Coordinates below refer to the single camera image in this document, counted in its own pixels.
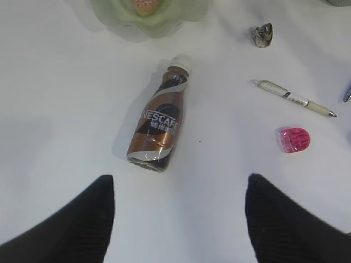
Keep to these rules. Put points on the sugared bread roll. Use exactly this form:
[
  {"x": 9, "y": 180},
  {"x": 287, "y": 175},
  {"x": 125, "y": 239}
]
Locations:
[{"x": 145, "y": 7}]

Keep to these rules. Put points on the brown Nescafe coffee bottle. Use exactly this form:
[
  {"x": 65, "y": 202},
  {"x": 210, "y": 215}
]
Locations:
[{"x": 160, "y": 123}]

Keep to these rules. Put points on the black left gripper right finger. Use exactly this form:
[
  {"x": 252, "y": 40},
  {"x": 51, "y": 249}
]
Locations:
[{"x": 280, "y": 230}]

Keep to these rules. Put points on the cream white ballpoint pen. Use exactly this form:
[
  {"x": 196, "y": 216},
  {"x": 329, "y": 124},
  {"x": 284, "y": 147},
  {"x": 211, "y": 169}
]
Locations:
[{"x": 295, "y": 99}]

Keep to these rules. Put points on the green plastic woven basket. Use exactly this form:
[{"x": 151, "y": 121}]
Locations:
[{"x": 338, "y": 3}]

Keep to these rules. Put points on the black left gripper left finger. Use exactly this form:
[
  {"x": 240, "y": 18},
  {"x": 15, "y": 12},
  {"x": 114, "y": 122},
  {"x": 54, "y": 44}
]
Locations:
[{"x": 78, "y": 232}]

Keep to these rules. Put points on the grey paper ball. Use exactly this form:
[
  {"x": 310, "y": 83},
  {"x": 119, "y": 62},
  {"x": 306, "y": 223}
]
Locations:
[{"x": 262, "y": 36}]

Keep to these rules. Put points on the grey white ballpoint pen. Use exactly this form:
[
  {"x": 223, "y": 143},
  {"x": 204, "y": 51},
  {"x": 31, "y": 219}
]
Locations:
[{"x": 347, "y": 95}]

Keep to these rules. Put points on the green wavy glass plate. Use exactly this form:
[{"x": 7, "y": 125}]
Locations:
[{"x": 167, "y": 19}]

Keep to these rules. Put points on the pink pencil sharpener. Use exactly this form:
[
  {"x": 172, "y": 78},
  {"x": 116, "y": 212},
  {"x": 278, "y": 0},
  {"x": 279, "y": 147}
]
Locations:
[{"x": 292, "y": 139}]

